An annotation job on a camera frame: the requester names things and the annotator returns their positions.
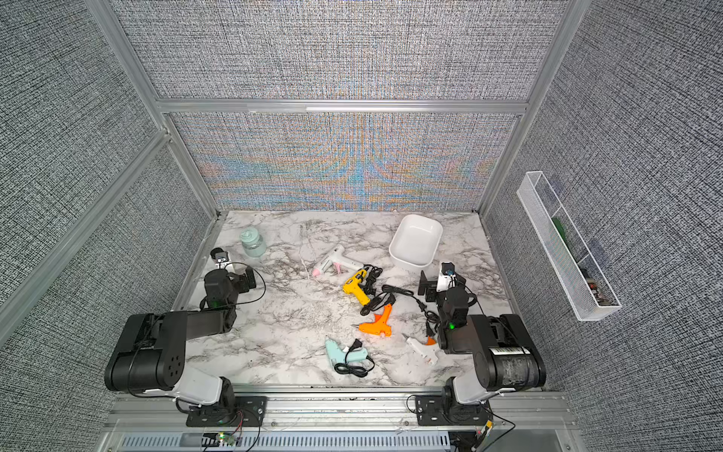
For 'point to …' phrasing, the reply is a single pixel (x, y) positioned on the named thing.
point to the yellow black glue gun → (352, 286)
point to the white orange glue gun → (426, 349)
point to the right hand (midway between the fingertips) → (440, 264)
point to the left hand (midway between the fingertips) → (238, 266)
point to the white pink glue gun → (337, 260)
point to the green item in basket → (563, 234)
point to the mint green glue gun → (336, 355)
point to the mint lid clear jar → (253, 243)
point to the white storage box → (415, 242)
